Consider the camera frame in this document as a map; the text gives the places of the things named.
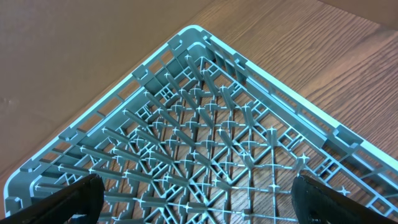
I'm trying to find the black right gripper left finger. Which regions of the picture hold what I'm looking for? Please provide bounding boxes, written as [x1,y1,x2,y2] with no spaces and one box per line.
[1,174,104,224]

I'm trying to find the grey dishwasher rack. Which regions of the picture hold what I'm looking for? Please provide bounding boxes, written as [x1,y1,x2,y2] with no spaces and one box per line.
[4,26,397,223]

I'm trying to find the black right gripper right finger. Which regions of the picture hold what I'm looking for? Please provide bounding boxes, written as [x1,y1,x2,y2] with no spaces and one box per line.
[291,175,396,224]

